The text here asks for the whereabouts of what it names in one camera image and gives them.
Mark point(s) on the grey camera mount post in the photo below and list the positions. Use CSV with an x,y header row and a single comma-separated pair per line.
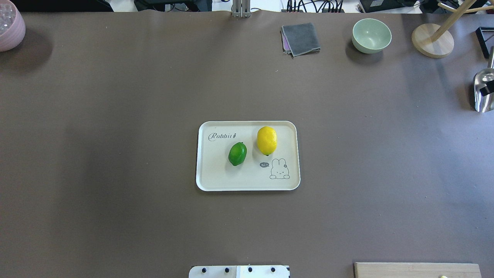
x,y
241,8

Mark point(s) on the cream rabbit print tray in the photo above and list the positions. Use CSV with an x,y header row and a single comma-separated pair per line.
x,y
278,171

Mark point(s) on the pink ribbed bowl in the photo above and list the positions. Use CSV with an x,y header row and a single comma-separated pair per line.
x,y
13,27

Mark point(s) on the pale green bowl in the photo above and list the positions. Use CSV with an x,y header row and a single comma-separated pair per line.
x,y
370,36

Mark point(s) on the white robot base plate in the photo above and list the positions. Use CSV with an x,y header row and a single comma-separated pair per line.
x,y
241,271

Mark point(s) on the green lime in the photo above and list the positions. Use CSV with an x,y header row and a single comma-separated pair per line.
x,y
237,154

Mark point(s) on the grey folded cloth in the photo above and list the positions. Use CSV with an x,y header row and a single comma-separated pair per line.
x,y
302,38

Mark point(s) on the metal scoop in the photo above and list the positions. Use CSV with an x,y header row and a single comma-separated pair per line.
x,y
484,87

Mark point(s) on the wooden stand with round base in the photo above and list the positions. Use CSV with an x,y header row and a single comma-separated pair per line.
x,y
436,41

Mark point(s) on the wooden cutting board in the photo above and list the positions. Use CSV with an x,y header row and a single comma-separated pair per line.
x,y
416,270

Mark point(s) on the black frame object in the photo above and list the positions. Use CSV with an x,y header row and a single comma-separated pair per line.
x,y
484,34

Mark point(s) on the yellow lemon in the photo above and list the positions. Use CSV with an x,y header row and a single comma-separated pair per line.
x,y
267,140

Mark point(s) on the pink cloth under grey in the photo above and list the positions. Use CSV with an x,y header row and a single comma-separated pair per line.
x,y
286,48

